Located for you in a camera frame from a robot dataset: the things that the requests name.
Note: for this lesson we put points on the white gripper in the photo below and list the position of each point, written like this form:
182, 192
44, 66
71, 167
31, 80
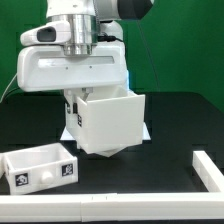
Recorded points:
43, 68

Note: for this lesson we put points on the white drawer cabinet box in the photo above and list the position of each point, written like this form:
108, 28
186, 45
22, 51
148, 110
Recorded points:
107, 121

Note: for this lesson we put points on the white drawer with knob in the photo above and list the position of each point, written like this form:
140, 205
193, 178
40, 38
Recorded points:
38, 168

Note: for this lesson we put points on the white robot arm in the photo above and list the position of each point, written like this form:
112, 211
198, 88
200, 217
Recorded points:
80, 47

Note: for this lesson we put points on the white marker sheet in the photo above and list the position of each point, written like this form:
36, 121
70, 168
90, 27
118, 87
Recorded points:
66, 136

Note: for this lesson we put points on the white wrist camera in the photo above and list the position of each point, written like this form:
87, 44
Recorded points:
57, 32

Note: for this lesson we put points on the white front border rail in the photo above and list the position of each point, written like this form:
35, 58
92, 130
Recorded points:
111, 207

